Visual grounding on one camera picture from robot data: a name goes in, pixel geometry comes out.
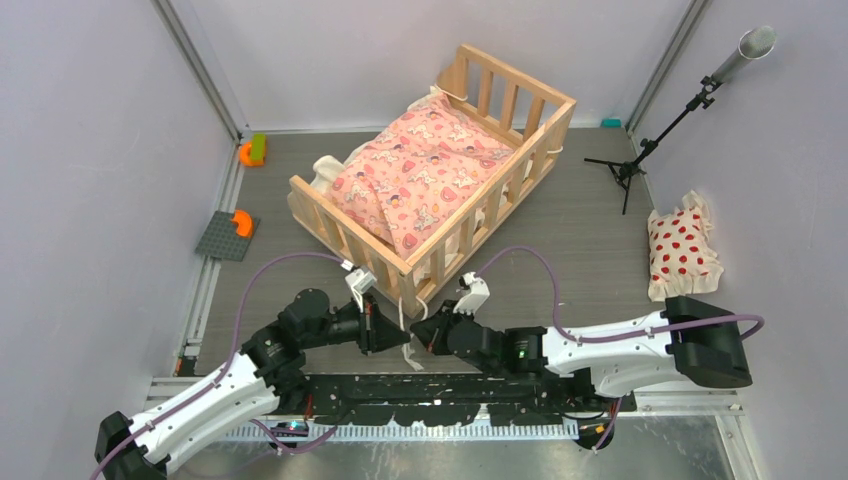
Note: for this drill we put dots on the microphone on black stand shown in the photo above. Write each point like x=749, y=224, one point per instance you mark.
x=752, y=45

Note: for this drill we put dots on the pink unicorn print cushion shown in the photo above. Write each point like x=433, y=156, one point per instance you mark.
x=417, y=172

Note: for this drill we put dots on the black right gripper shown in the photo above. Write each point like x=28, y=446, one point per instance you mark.
x=432, y=332

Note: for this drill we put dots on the white strawberry print pillow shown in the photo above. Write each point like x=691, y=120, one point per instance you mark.
x=681, y=261

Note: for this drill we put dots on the grey building block plate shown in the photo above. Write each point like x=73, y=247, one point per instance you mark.
x=219, y=240

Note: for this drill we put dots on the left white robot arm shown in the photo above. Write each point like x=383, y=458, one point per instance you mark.
x=263, y=375

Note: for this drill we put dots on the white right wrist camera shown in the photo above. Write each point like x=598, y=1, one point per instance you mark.
x=474, y=293

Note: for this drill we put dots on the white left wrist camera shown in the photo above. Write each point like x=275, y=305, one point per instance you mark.
x=359, y=281

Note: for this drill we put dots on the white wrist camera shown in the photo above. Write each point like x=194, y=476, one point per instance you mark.
x=474, y=293
x=359, y=281

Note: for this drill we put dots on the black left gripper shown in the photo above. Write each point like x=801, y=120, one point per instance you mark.
x=376, y=332

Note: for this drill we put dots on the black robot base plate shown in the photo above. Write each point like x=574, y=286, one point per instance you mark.
x=439, y=399

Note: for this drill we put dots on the small teal block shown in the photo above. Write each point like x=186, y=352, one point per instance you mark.
x=611, y=123

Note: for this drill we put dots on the orange arch toy block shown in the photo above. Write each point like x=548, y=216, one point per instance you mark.
x=244, y=223

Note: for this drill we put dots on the orange and green toy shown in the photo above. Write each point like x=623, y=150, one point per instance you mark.
x=253, y=152

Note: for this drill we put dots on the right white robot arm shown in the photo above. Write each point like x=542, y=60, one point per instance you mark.
x=687, y=339

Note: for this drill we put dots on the wooden slatted pet bed frame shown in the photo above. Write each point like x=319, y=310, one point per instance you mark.
x=424, y=258

